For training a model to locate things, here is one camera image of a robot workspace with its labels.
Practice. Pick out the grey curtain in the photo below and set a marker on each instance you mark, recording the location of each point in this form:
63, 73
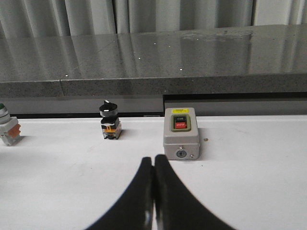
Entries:
40, 18

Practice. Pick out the green pushbutton switch white body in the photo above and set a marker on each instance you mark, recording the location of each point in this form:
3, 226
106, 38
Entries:
9, 127

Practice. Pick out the grey on off switch box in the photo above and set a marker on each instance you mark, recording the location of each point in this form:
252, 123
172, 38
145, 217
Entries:
181, 139

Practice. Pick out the grey stone counter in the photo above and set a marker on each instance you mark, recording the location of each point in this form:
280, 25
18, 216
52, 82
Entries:
254, 70

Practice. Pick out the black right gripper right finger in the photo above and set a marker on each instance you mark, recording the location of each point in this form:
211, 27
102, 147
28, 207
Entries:
176, 207

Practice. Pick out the black rotary selector switch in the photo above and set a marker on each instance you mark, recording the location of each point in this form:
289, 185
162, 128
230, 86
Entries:
110, 123

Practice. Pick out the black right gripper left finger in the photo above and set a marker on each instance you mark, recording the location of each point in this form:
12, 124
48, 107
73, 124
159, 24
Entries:
134, 209

